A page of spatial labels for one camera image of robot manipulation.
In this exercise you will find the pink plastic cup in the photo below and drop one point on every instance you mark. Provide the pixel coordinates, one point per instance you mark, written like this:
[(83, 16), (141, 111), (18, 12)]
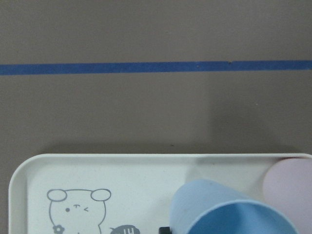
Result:
[(287, 186)]

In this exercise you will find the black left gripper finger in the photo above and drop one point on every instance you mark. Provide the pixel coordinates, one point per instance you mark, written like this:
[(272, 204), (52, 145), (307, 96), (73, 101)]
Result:
[(164, 230)]

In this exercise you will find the cream plastic tray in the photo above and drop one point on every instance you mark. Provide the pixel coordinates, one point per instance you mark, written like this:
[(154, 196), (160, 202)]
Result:
[(121, 193)]

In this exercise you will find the light blue cup front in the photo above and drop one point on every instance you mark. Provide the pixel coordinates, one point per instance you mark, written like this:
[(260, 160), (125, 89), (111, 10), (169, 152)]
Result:
[(207, 207)]

